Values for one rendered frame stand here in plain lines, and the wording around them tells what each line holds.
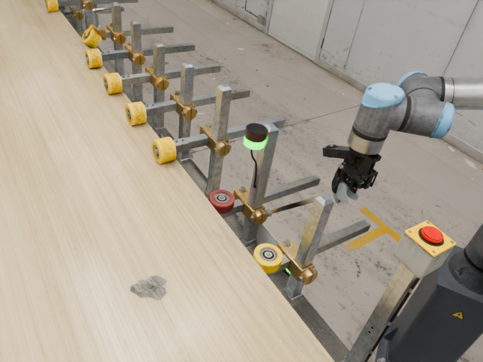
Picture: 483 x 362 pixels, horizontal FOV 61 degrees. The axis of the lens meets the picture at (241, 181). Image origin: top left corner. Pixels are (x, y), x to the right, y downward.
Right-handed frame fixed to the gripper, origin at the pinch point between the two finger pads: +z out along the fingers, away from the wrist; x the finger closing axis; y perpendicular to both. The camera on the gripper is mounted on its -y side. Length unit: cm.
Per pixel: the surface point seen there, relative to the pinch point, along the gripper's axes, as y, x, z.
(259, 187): -15.1, -17.7, 1.4
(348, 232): 5.2, 4.6, 12.0
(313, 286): -22, 42, 97
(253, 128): -17.4, -22.3, -19.4
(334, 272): -23, 59, 97
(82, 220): -30, -66, 7
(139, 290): -1, -62, 7
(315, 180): -18.7, 11.9, 11.5
